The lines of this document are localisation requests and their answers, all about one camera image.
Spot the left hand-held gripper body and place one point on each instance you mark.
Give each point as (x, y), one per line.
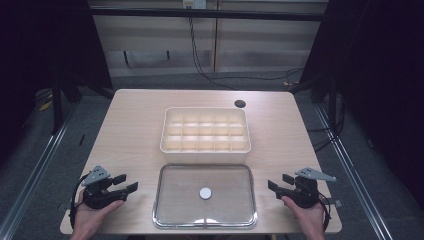
(96, 195)

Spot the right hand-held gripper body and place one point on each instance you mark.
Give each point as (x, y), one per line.
(305, 195)

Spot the person's right hand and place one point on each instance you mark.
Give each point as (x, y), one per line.
(310, 218)

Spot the person's left hand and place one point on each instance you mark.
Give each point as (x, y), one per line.
(87, 218)

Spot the small black floor object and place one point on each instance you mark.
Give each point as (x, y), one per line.
(82, 140)

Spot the clear plastic lid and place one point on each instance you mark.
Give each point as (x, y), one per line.
(186, 200)

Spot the white round disc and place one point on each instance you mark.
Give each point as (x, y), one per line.
(205, 193)

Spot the white divided organiser box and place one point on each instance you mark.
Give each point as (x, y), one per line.
(205, 133)

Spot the dark round table grommet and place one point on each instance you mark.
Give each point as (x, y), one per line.
(240, 103)

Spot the black metal stand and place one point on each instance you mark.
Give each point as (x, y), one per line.
(57, 106)

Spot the yellow floor object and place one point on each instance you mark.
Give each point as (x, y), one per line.
(45, 106)

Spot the black horizontal bar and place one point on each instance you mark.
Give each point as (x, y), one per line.
(206, 14)

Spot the metal floor rail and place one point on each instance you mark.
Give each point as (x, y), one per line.
(36, 166)
(353, 173)

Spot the white wall power outlet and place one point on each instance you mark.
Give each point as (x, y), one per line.
(194, 3)

